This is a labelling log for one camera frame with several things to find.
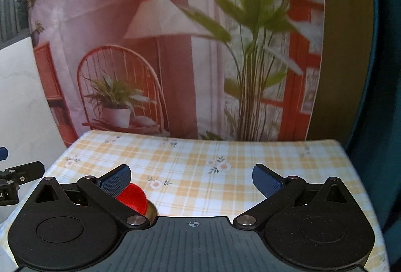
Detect printed room backdrop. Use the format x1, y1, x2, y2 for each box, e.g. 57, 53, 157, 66
28, 0, 325, 145

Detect checkered floral tablecloth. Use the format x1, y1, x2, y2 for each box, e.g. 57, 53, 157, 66
1, 131, 389, 271

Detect teal curtain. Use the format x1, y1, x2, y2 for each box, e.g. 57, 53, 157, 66
347, 0, 400, 271

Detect green plate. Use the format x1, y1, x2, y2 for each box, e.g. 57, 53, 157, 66
145, 200, 158, 226

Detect red bowl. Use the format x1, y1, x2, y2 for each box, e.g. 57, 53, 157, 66
117, 183, 148, 216

